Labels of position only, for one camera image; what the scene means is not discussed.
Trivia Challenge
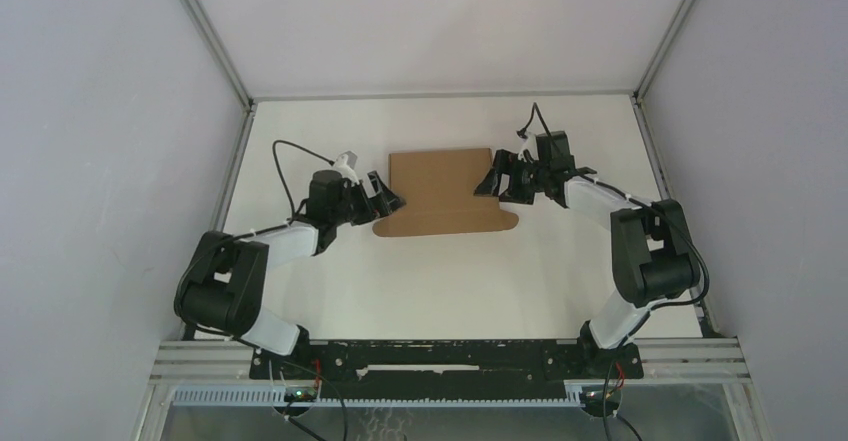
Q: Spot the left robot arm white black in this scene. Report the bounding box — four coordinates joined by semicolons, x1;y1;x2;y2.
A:
174;170;406;378

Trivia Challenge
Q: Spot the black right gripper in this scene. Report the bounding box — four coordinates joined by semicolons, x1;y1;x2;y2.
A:
475;148;551;205

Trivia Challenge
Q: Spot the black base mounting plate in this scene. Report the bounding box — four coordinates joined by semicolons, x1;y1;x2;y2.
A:
248;339;644;397

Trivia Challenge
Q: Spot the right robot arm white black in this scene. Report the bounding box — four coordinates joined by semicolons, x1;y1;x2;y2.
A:
474;131;706;377

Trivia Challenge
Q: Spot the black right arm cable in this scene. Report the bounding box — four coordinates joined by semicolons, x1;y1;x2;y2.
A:
516;102;711;310

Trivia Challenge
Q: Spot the brown cardboard box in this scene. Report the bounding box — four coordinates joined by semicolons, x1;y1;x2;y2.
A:
373;148;519;238

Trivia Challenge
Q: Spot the white toothed cable duct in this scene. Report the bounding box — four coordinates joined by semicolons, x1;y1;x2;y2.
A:
172;384;584;408

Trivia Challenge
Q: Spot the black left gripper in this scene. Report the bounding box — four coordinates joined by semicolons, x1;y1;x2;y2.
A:
330;172;404;226

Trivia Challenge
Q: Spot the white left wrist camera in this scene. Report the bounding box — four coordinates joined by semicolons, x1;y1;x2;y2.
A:
331;151;361;186

